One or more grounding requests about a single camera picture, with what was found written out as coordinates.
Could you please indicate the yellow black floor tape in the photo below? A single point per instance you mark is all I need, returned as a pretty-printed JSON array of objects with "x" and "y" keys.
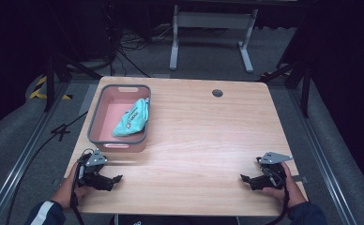
[{"x": 41, "y": 90}]

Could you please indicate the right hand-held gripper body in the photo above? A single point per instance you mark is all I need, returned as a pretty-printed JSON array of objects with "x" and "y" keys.
[{"x": 273, "y": 173}]

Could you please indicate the teal snack packet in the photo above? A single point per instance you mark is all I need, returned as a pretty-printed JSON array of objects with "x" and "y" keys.
[{"x": 131, "y": 120}]

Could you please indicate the person's right hand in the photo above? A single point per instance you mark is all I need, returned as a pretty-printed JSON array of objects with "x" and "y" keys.
[{"x": 291, "y": 189}]

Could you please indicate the black metal stand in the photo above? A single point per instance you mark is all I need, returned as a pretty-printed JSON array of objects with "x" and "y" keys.
[
  {"x": 56, "y": 68},
  {"x": 297, "y": 75}
]

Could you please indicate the aluminium floor rail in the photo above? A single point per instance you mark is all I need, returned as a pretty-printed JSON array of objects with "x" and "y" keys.
[
  {"x": 20, "y": 165},
  {"x": 324, "y": 165}
]

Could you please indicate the white metal desk frame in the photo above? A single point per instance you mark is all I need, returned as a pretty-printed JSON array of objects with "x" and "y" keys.
[{"x": 213, "y": 20}]

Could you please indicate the pink basket with grey rim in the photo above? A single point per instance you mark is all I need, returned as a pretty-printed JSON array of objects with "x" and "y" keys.
[{"x": 108, "y": 122}]

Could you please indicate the black tape cross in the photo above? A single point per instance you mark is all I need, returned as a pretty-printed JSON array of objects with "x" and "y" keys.
[{"x": 60, "y": 131}]

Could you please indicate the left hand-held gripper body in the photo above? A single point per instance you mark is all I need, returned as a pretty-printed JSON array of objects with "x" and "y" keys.
[{"x": 91, "y": 167}]

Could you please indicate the person's left hand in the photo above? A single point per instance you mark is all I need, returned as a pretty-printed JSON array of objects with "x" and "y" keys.
[{"x": 67, "y": 191}]

